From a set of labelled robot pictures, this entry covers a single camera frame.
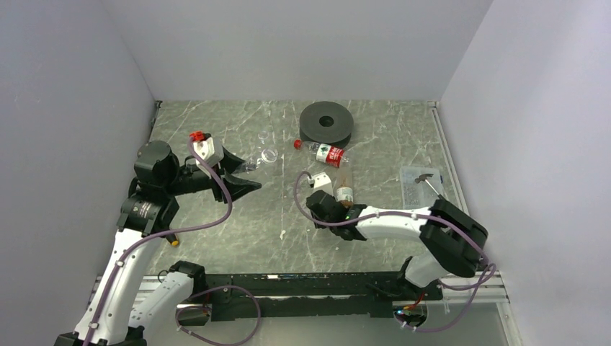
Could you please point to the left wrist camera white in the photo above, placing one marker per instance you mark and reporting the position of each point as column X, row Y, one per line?
column 206, row 148

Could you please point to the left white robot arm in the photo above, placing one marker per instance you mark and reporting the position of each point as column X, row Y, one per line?
column 113, row 317

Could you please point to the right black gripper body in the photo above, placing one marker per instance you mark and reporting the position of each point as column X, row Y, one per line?
column 319, row 225

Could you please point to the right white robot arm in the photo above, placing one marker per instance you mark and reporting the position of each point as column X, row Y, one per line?
column 454, row 241

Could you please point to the clear bottle red label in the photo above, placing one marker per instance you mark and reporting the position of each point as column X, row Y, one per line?
column 324, row 153

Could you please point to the clear plastic tray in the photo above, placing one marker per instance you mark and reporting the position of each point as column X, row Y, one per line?
column 419, row 195

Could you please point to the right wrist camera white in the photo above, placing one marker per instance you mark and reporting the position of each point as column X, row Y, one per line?
column 321, row 182

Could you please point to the hammer in tray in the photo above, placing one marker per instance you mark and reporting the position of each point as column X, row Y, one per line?
column 425, row 178

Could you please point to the aluminium rail right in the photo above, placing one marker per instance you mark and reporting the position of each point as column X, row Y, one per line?
column 434, row 110

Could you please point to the clear bottle white cap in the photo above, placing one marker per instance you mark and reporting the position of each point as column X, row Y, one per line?
column 265, row 156

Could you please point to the brown bottle green cap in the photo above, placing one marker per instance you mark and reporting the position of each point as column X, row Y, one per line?
column 343, row 188

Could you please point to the black yellow screwdriver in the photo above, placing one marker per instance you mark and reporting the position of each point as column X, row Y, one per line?
column 172, row 239

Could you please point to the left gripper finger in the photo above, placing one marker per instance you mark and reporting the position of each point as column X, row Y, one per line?
column 238, row 187
column 230, row 163

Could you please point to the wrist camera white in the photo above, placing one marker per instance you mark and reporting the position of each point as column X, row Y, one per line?
column 206, row 148
column 321, row 182

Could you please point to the black base frame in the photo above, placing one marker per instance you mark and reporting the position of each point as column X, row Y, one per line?
column 227, row 297

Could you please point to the black round disc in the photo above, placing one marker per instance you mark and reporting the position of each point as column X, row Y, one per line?
column 326, row 122

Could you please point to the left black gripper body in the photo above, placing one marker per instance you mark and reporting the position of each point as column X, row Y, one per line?
column 209, row 183

